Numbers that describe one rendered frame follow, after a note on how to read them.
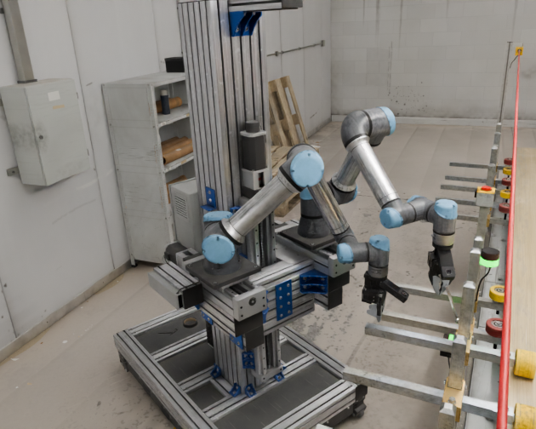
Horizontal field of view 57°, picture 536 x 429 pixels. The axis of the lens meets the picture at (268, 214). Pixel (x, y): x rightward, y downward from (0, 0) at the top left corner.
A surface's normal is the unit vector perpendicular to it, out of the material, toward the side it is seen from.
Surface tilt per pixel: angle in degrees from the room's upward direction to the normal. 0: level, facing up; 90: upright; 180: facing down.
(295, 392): 0
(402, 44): 90
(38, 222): 90
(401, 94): 90
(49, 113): 90
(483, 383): 0
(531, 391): 0
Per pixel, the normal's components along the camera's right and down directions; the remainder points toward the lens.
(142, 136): -0.38, 0.36
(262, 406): -0.05, -0.93
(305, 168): 0.17, 0.28
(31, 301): 0.92, 0.10
